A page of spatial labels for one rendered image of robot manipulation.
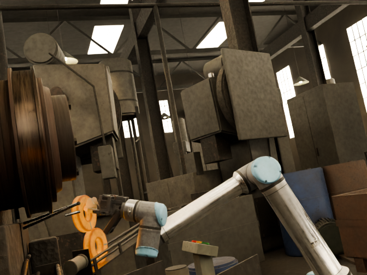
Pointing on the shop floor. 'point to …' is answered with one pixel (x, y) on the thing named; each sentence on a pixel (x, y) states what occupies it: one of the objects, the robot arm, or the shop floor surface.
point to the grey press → (236, 124)
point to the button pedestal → (202, 256)
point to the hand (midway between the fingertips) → (83, 208)
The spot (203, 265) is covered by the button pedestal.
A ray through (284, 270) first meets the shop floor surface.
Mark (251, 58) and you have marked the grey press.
